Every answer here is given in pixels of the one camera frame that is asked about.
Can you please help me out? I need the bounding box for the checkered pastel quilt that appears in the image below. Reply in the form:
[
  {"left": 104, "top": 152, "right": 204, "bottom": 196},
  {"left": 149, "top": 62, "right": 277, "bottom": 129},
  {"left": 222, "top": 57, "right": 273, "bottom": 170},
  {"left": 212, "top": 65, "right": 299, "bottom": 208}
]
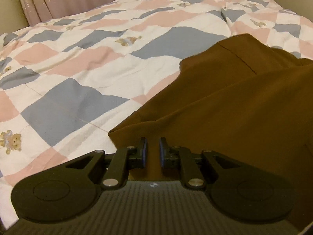
[{"left": 1, "top": 0, "right": 312, "bottom": 228}]

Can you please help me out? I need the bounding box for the brown garment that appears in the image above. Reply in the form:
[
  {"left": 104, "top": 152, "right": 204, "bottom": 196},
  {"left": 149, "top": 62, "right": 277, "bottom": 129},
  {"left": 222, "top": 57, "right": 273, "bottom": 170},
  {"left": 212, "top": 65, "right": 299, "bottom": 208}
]
[{"left": 108, "top": 34, "right": 312, "bottom": 229}]

